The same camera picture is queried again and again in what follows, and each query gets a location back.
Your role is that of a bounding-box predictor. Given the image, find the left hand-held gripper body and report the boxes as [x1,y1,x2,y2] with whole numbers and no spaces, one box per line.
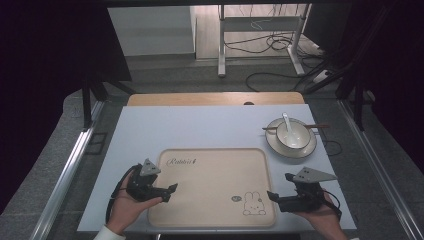
[125,158,172,203]

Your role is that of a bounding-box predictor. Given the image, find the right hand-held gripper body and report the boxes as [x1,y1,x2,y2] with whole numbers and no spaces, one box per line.
[277,166,339,214]

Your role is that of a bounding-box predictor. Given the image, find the person's left hand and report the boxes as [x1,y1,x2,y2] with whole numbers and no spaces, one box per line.
[106,173,164,236]

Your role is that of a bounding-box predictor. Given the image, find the person's right hand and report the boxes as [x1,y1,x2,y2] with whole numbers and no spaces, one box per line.
[293,192,350,240]

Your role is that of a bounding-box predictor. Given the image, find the white plate with dark rim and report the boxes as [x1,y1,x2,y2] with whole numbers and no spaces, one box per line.
[264,117,318,160]

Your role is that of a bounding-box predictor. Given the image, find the beige tray with rabbit print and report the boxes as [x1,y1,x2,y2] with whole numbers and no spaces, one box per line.
[147,147,277,229]

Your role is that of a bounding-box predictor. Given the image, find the white bowl with dark rim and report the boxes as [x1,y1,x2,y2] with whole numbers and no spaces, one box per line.
[275,120,313,150]

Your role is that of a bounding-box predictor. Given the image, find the white ceramic spoon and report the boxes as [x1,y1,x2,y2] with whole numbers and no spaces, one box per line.
[281,112,302,148]

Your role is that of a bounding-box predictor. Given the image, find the brown wooden chopstick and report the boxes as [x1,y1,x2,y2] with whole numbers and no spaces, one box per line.
[261,124,330,131]
[261,123,330,131]

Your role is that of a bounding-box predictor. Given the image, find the white sleeve cuff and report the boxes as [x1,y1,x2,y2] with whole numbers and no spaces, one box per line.
[92,225,127,240]

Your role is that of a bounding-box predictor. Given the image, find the black floor grate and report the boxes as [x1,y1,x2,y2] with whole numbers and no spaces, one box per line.
[84,131,109,156]

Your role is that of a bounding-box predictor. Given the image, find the wooden table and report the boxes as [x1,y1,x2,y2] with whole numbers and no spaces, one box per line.
[127,91,306,107]

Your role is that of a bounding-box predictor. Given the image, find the black metal stand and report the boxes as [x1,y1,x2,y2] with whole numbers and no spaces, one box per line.
[80,74,137,132]
[334,76,376,132]

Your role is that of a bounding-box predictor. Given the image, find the white power strip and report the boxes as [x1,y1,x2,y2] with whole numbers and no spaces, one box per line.
[312,69,333,84]

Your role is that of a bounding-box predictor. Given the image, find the dark curtain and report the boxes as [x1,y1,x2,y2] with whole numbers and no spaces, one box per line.
[0,0,133,214]
[304,0,424,166]

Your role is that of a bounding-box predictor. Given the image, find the white panel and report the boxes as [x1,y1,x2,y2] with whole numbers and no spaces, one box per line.
[107,5,197,57]

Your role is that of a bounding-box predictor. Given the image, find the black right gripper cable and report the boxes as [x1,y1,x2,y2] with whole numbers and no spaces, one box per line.
[320,189,343,221]

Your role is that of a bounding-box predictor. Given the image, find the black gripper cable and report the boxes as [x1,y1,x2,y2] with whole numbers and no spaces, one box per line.
[105,163,143,225]
[320,189,343,221]

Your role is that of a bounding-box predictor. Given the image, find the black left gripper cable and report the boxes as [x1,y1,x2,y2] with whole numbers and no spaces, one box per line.
[105,163,143,225]

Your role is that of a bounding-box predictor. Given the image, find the black looped cable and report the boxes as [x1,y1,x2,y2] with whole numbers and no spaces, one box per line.
[313,129,343,157]

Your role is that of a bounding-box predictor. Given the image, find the metal rail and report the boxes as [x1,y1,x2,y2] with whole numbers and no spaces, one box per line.
[337,99,424,240]
[29,99,106,240]

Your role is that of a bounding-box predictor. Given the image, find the tangle of black floor cables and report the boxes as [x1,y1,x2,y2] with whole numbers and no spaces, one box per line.
[223,3,323,55]

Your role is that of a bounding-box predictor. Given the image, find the white metal desk frame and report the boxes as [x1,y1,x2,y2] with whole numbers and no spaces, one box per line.
[217,3,313,79]

